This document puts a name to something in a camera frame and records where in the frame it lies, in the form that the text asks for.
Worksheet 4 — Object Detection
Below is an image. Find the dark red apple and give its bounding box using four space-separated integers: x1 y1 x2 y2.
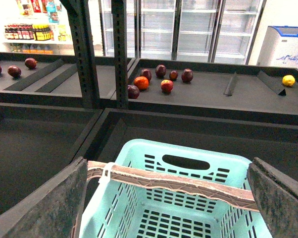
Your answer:
155 64 166 78
181 68 193 83
140 69 152 82

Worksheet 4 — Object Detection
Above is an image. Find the dark plum middle left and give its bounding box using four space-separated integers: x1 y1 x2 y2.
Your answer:
7 65 22 78

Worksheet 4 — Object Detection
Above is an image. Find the lower right black tray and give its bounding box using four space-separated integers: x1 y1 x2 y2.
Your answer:
77 109 298 182

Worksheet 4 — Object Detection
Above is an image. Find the black perforated post right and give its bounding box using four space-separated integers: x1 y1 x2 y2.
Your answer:
111 0 128 109

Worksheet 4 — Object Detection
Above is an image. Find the black tray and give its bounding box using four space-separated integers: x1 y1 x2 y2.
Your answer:
0 103 101 215
128 59 298 126
0 52 136 109
77 109 298 182

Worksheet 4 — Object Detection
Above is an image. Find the black perforated post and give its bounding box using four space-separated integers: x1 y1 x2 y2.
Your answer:
111 0 128 109
61 0 100 109

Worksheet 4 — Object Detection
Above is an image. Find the dark red apple middle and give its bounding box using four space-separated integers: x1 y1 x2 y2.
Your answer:
155 64 166 78

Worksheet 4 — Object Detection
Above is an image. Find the lower left black tray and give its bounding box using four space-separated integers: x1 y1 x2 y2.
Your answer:
0 103 101 215

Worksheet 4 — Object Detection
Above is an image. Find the orange fruit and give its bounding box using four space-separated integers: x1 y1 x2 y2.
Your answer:
134 76 149 91

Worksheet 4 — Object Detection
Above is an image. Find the red yellow apple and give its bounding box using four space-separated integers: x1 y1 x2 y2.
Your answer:
160 79 173 94

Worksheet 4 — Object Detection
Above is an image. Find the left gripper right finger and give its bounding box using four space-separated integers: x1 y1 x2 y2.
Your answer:
247 157 298 238

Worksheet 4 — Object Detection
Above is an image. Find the turquoise plastic basket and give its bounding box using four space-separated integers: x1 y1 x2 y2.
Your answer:
79 139 271 238

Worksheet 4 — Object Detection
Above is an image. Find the glass door refrigerator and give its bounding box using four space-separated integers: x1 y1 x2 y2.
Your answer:
98 0 267 65

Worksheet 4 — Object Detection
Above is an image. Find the black divider strip inner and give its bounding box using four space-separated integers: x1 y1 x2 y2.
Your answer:
36 64 77 93

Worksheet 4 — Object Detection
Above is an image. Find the black divider left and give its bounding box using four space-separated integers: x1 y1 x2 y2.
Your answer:
224 72 238 97

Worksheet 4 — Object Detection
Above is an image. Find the white zip tie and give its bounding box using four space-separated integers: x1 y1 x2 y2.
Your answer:
99 162 116 185

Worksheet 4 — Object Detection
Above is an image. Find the black divider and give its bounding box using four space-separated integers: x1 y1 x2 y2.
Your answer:
257 70 287 96
224 72 238 97

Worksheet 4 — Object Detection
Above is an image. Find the white shelf with bottles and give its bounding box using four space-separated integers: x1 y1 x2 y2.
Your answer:
0 0 74 55

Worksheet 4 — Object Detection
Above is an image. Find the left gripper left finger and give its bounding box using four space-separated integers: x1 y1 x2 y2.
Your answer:
0 157 87 238

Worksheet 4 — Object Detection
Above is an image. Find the black perforated post left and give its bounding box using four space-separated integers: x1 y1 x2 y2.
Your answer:
61 0 100 109

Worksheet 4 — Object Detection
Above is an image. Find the dark red apple right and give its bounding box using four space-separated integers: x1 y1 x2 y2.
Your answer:
181 68 193 83

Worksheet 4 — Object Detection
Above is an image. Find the upper left black tray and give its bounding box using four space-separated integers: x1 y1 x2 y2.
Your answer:
0 52 136 109

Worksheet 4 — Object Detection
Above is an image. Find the black divider strip outer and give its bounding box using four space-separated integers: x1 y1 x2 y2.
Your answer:
4 59 64 91

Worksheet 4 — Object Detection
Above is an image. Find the dark purple fruit front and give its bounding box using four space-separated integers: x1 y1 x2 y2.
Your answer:
127 85 140 99

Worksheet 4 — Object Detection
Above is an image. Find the upper right black tray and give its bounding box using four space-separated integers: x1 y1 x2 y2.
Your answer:
128 59 298 126

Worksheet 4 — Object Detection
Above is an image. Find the small dark red fruit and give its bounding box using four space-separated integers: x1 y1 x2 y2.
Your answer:
169 70 178 81

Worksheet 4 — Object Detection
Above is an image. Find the white chest freezer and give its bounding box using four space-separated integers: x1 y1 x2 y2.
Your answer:
257 26 298 69

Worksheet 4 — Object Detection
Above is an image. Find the black divider strip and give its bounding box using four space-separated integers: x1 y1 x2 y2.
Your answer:
36 64 77 93
4 59 64 91

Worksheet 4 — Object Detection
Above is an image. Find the dark red apple left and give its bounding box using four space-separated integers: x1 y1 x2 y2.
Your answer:
140 69 152 82

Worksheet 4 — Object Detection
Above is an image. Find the yellow lemon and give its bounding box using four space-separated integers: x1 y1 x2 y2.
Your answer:
282 75 296 87

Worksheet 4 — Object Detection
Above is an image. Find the dark plum upper left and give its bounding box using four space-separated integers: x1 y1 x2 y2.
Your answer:
24 58 37 69

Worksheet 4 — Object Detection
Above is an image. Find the black divider right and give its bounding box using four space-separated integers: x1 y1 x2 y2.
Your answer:
257 70 287 96

